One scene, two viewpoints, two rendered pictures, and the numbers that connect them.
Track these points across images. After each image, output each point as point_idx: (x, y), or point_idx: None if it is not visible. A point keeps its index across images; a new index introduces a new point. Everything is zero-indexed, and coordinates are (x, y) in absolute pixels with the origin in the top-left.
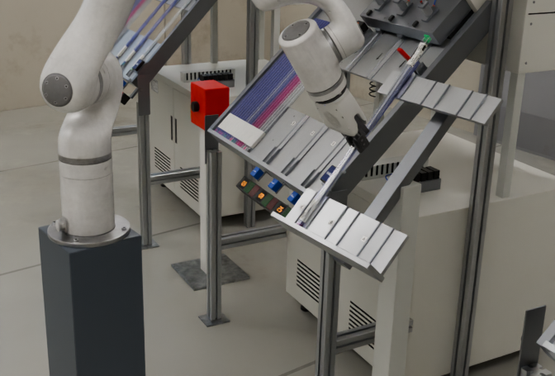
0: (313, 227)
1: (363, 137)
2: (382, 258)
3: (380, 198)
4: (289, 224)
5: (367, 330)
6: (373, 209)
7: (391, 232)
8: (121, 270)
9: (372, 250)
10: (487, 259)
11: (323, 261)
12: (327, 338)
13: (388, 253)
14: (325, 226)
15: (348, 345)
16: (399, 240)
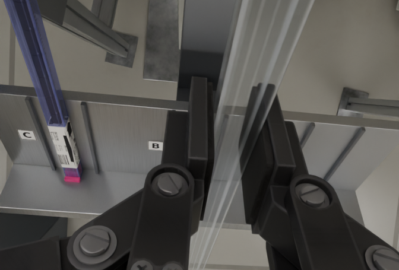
0: (114, 161)
1: (306, 172)
2: (350, 173)
3: None
4: (81, 217)
5: None
6: (205, 31)
7: (359, 139)
8: None
9: (314, 168)
10: None
11: (50, 21)
12: (103, 40)
13: (363, 165)
14: (148, 154)
15: (114, 9)
16: (387, 143)
